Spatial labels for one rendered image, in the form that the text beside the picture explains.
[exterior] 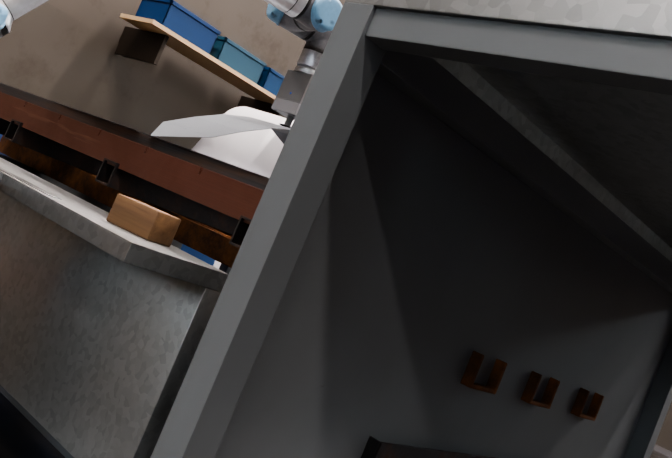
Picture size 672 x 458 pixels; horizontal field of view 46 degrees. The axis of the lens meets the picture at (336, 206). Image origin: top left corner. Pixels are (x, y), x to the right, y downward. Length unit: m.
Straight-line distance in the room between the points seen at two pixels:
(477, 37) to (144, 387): 0.83
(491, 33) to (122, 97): 5.65
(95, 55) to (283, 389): 5.32
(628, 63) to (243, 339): 0.42
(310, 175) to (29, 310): 0.97
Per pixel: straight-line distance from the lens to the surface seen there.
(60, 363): 1.50
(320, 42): 1.87
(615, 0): 0.65
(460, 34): 0.70
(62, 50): 5.96
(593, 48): 0.64
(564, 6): 0.66
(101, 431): 1.37
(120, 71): 6.22
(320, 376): 0.92
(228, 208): 1.31
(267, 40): 7.09
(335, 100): 0.75
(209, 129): 1.69
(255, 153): 5.13
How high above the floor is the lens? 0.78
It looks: 3 degrees up
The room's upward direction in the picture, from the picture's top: 23 degrees clockwise
